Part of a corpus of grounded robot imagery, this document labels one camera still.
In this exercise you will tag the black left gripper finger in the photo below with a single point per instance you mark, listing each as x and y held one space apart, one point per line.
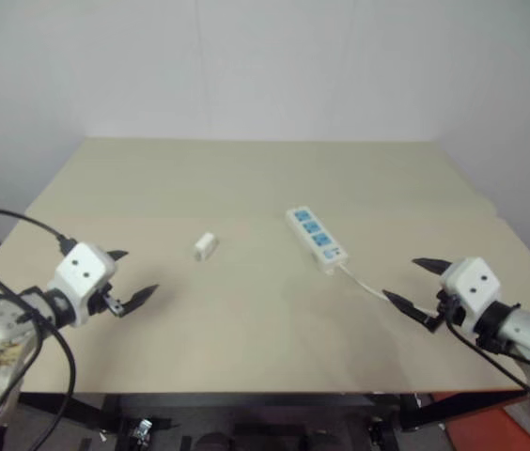
118 255
135 299

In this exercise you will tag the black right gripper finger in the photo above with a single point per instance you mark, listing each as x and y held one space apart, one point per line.
413 309
434 266

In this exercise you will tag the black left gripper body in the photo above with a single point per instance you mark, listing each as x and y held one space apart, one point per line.
104 303

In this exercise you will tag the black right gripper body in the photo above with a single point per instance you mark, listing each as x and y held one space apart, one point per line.
450 307

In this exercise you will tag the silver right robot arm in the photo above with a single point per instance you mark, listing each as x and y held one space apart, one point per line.
528 331

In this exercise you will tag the white plug adapter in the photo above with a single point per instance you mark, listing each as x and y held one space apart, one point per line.
205 246

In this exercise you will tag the white power strip blue sockets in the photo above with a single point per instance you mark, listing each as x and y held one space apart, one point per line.
316 239

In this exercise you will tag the orange box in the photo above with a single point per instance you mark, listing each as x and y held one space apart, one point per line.
481 423

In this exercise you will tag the small metal clamp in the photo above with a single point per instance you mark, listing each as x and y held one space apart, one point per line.
144 428

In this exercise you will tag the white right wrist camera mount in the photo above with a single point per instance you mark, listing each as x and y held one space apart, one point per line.
474 282

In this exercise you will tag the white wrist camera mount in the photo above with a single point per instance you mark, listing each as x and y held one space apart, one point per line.
82 270
474 282

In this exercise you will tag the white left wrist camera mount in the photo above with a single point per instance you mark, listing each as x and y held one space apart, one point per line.
82 270

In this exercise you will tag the black table frame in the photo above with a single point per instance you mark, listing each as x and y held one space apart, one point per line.
246 400

